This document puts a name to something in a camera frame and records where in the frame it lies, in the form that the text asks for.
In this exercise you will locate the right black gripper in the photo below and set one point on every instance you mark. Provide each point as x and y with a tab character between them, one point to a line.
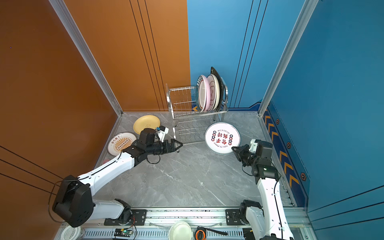
242	149

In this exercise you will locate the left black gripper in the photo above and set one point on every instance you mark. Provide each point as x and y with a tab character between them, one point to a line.
172	144

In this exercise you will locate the white plate red characters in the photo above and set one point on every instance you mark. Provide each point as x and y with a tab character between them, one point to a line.
221	137

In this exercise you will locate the chrome two-tier dish rack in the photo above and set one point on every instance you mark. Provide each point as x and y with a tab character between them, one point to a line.
189	125

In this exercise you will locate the white plate green red rim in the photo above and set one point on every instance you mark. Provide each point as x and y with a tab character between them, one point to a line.
201	95

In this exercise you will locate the pink round plate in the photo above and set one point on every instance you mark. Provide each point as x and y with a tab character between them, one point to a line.
208	93

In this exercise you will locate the white plate green cloud outline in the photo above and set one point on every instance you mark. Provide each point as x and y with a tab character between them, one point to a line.
213	92

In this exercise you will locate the black square floral plate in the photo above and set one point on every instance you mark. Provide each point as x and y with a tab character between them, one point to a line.
222	103

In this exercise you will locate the cream round plate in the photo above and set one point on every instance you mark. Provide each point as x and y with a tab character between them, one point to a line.
218	89

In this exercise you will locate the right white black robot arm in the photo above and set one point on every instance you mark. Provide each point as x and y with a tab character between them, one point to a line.
267	219

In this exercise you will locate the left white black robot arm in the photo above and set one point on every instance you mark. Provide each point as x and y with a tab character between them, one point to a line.
74	202

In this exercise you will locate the yellow round plate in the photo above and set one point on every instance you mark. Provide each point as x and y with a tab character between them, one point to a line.
148	121

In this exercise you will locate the white plate orange sunburst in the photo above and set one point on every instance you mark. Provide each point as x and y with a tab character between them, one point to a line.
120	142

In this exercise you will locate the green circuit board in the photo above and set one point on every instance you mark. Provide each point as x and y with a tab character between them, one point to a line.
124	234

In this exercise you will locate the white round lid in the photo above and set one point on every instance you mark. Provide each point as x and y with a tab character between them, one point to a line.
70	233

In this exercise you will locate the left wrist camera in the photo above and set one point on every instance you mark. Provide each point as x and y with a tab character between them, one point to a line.
161	133

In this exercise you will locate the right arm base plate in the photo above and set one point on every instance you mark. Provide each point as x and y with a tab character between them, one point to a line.
235	217

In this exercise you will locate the aluminium mounting rail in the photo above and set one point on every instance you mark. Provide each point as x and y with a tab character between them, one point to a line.
206	217

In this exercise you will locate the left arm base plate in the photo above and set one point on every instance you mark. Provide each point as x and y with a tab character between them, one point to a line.
137	218

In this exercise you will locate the white bowl on rail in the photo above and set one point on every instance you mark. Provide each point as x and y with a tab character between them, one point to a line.
180	231

